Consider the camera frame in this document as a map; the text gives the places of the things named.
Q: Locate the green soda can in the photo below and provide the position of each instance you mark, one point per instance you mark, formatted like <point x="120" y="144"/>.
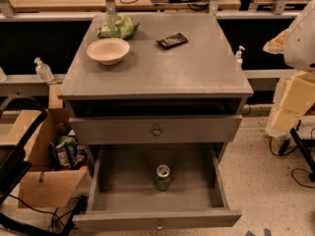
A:
<point x="163" y="177"/>

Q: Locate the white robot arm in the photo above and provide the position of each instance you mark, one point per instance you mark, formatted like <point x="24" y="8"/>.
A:
<point x="295" y="95"/>

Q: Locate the grey wooden drawer cabinet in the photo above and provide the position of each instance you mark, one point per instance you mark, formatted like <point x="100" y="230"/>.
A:
<point x="195" y="79"/>

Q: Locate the closed grey top drawer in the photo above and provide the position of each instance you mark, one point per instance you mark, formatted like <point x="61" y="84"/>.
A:
<point x="173" y="130"/>

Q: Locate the open grey middle drawer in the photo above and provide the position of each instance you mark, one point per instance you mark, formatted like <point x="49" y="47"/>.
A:
<point x="124" y="193"/>

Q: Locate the green chip bag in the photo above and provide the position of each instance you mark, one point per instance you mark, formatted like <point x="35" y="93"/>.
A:
<point x="120" y="26"/>

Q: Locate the small white pump bottle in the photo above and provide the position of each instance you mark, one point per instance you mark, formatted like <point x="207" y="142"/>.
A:
<point x="238" y="55"/>

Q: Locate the snack packets in box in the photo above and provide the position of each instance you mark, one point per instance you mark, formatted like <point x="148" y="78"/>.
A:
<point x="68" y="152"/>

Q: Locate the clear sanitizer pump bottle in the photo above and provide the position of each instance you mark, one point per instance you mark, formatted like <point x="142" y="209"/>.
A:
<point x="43" y="70"/>

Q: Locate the cardboard box with snacks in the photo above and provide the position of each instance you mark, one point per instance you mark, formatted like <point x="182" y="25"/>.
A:
<point x="45" y="185"/>

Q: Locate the black tripod stand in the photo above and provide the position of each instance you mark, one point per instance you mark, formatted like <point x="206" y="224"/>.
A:
<point x="304" y="146"/>

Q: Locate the black chair frame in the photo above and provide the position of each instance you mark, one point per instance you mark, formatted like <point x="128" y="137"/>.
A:
<point x="12" y="157"/>

